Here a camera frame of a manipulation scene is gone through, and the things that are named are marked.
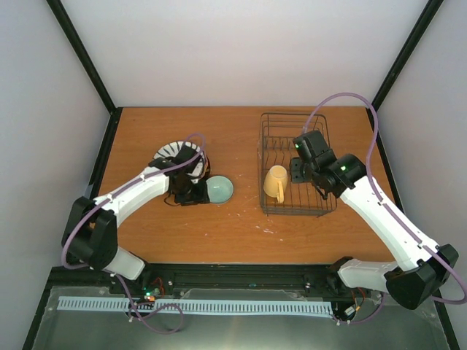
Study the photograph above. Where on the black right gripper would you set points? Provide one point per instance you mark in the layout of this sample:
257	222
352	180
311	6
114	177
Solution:
295	175

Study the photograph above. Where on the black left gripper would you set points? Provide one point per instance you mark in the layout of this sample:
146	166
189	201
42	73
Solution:
201	197

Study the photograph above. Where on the yellow ceramic mug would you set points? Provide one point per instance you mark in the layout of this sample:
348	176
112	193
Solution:
275	183

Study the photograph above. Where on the green patterned small bowl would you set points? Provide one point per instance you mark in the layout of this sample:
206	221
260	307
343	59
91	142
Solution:
219	189

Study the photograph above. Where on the white plate with blue stripes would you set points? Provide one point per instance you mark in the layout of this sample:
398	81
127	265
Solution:
180	151

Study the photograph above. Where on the dark wire dish rack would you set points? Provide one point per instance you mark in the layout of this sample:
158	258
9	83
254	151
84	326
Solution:
276	148

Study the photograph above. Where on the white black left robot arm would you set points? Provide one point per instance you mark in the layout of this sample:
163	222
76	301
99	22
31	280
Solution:
90	239

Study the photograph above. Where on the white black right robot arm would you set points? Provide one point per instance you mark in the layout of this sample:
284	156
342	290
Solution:
420	266

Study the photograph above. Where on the dark striped bottom plate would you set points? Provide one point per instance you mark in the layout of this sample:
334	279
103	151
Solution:
205	168

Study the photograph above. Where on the small green-lit circuit board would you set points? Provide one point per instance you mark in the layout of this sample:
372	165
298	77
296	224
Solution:
151	296

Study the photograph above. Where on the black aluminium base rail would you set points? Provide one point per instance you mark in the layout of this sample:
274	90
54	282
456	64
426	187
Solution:
310	281

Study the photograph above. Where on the light blue slotted cable duct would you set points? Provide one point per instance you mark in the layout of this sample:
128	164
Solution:
200	307

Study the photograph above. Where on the black right frame post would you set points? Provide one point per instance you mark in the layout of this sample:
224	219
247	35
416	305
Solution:
416	34

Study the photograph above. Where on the black frame post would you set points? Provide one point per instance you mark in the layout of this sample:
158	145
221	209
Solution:
416	34
68	28

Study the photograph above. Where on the black left frame post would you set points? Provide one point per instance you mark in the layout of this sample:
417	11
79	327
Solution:
68	28

